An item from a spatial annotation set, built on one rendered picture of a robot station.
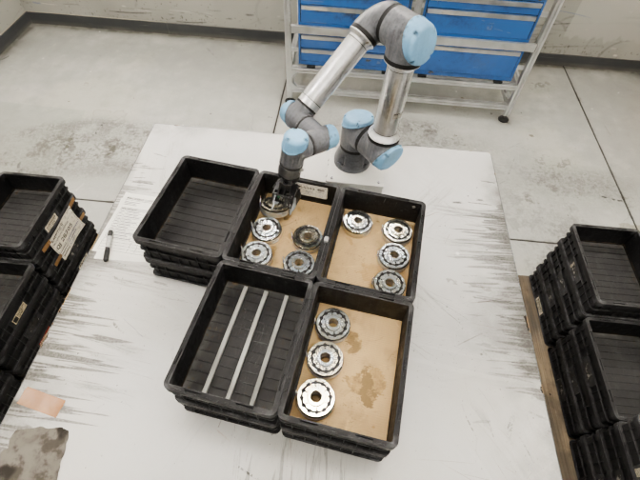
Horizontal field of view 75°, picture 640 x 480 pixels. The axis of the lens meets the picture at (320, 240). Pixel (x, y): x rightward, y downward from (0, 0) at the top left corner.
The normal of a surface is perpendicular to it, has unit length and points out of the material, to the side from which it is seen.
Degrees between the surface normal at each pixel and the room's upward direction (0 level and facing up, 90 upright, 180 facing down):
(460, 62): 90
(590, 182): 0
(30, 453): 1
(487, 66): 90
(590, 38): 90
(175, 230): 0
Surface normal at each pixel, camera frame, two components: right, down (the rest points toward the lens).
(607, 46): -0.09, 0.81
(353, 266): 0.04, -0.58
